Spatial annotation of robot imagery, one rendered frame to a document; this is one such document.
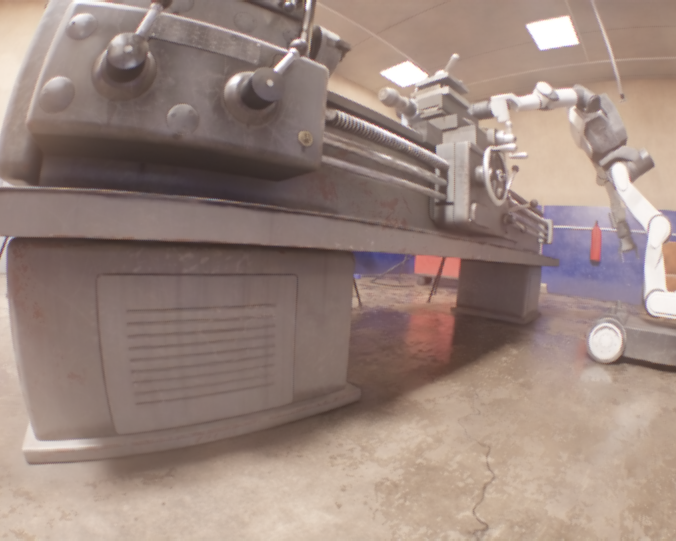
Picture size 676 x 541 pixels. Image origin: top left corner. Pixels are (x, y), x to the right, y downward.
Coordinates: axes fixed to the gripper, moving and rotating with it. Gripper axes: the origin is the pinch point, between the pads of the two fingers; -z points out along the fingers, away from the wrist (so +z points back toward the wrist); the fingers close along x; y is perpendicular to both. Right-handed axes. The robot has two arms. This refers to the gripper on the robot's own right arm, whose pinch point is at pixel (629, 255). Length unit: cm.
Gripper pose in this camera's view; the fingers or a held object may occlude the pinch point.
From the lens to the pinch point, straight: 201.7
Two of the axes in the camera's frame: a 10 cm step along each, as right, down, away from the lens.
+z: -0.6, -9.7, 2.2
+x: -7.8, 1.9, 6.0
